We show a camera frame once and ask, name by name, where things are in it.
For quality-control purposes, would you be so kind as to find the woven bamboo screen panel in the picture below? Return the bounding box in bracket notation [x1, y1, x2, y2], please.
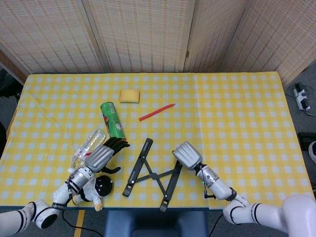
[184, 0, 250, 73]
[222, 0, 316, 86]
[0, 0, 104, 75]
[82, 0, 196, 74]

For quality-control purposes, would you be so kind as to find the white power strip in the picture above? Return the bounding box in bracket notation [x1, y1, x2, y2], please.
[293, 83, 312, 111]

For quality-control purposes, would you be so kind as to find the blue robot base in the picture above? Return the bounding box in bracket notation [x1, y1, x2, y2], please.
[104, 210, 209, 237]

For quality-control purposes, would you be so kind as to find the yellow checkered tablecloth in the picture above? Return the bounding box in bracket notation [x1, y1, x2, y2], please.
[0, 72, 311, 210]

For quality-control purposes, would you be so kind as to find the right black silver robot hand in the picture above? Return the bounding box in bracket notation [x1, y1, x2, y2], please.
[172, 141, 203, 171]

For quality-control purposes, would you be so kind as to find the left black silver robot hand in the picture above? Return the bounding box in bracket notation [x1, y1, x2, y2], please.
[85, 137, 131, 175]

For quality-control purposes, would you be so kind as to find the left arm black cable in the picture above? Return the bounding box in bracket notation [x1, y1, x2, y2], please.
[61, 209, 107, 237]

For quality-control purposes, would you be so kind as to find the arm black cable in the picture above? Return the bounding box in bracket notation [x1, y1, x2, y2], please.
[208, 212, 224, 237]
[61, 209, 107, 237]

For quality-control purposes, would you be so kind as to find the black folding laptop stand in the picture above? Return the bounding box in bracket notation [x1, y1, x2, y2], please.
[122, 137, 183, 212]

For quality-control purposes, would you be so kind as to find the clear plastic water bottle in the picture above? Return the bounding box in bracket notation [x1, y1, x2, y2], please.
[68, 128, 107, 175]

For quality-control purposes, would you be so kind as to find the red plastic stick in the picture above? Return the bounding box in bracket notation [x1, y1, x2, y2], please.
[138, 103, 176, 122]

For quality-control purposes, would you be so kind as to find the green chips can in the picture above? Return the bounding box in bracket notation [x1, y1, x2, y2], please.
[100, 101, 126, 140]

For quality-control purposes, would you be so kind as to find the black-headed plush doll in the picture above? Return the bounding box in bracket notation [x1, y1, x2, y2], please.
[71, 174, 114, 212]

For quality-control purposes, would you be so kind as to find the yellow sponge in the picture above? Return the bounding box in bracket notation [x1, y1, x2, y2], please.
[119, 89, 141, 104]

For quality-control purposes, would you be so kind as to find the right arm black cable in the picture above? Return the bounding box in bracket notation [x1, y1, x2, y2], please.
[208, 212, 224, 237]

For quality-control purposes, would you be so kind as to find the yellow floor tape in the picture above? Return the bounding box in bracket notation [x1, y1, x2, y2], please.
[74, 209, 86, 237]

